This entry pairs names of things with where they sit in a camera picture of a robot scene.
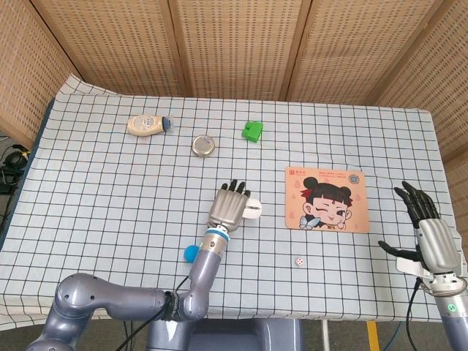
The grey robot torso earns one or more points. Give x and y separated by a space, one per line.
226 334

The blue ball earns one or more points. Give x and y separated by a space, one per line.
190 254

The blue checked tablecloth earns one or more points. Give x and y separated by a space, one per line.
109 204

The round metal tin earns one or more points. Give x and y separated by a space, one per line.
203 146

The white die red dots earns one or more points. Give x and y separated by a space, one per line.
300 262

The green plastic block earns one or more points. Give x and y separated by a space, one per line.
252 132

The white table leg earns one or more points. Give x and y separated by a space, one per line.
325 336

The cartoon girl mouse pad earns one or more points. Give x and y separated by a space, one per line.
329 204

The cream squeeze bottle blue cap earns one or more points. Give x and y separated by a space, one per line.
144 125

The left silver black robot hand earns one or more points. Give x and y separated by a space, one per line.
228 208

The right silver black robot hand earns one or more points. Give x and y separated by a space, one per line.
438 245

